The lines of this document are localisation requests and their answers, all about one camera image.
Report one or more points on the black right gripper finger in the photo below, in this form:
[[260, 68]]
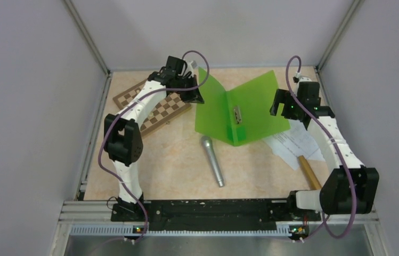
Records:
[[278, 99], [287, 109]]

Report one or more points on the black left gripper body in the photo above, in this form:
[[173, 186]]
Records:
[[187, 81]]

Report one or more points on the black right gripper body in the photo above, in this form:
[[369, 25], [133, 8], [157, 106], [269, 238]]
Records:
[[296, 105]]

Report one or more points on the green plastic folder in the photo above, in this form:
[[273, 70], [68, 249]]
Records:
[[215, 118]]

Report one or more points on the metal folder clip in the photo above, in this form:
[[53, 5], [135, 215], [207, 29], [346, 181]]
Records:
[[237, 115]]

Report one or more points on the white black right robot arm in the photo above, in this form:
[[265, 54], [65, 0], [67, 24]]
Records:
[[351, 186]]

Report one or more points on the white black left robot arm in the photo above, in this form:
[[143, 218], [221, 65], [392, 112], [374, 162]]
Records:
[[122, 132]]

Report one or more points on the white paper files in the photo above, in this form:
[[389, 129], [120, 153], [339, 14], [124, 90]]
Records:
[[292, 143]]

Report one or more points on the wooden chessboard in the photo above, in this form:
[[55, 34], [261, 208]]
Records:
[[163, 113]]

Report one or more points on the silver microphone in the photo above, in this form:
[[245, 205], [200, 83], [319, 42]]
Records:
[[207, 145]]

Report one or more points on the wooden rolling pin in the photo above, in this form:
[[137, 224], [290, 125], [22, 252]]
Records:
[[309, 174]]

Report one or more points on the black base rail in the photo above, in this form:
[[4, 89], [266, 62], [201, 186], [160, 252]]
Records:
[[212, 214]]

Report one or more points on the white slotted cable duct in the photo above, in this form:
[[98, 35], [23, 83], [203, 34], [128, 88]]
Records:
[[130, 230]]

